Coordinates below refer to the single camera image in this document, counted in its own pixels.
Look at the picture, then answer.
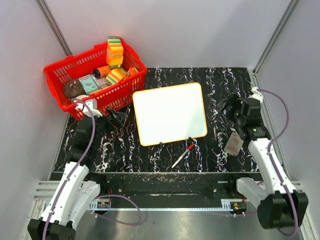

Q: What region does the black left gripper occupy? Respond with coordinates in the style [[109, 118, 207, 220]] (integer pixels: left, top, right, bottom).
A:
[[89, 107, 126, 146]]

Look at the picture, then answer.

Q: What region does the yellow framed whiteboard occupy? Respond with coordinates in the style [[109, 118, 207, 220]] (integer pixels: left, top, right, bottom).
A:
[[132, 82, 208, 147]]

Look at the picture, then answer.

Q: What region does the red capped whiteboard marker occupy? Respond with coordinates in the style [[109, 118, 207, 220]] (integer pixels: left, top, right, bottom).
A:
[[171, 143, 195, 169]]

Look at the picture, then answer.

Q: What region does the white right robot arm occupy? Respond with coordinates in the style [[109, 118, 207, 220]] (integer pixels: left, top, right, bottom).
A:
[[217, 92, 309, 231]]

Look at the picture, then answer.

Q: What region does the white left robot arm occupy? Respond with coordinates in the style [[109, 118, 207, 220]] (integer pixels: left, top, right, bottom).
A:
[[27, 108, 128, 240]]

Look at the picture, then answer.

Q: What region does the red plastic shopping basket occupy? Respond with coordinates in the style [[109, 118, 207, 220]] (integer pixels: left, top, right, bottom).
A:
[[43, 39, 147, 120]]

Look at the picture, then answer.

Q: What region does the white round lid container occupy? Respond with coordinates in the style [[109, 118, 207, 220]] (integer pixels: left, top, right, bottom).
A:
[[71, 94, 89, 104]]

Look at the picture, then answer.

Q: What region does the yellow green sponge pack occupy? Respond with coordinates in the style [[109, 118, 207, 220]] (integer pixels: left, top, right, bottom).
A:
[[105, 68, 127, 85]]

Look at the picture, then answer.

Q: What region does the teal small box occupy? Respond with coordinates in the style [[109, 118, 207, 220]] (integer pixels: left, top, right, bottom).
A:
[[78, 74, 99, 96]]

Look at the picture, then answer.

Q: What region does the orange snack packet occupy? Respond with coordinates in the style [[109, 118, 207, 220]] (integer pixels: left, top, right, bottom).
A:
[[126, 67, 139, 77]]

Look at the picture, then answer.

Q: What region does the orange cylindrical bottle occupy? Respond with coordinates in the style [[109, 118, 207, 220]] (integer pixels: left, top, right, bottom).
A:
[[91, 65, 112, 79]]

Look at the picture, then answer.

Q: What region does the brown round bread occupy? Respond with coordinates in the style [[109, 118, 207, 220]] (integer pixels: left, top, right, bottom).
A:
[[62, 78, 85, 99]]

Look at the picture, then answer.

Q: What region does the orange sponge daddy box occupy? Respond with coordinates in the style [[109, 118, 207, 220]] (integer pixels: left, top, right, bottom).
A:
[[106, 36, 124, 69]]

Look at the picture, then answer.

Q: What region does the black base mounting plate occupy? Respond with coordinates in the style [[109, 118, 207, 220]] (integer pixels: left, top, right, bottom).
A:
[[87, 172, 262, 211]]

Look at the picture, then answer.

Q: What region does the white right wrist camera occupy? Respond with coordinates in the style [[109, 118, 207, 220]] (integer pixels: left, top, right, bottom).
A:
[[248, 87, 264, 103]]

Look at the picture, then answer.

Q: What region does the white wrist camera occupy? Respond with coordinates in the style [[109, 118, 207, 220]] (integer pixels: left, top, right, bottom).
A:
[[248, 87, 264, 103], [73, 98, 103, 117]]

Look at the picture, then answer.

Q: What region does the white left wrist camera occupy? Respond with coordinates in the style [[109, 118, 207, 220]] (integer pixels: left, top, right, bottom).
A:
[[73, 98, 103, 117]]

